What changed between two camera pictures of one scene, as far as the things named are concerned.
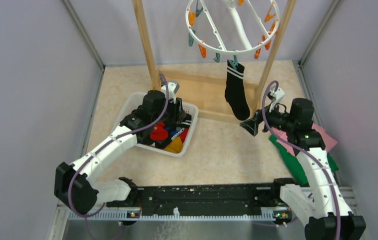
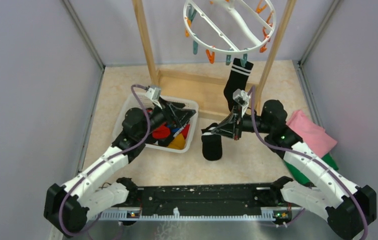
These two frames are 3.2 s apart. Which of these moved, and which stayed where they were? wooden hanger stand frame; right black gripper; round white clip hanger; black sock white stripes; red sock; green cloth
Moved: right black gripper; round white clip hanger; black sock white stripes
Stayed: red sock; wooden hanger stand frame; green cloth
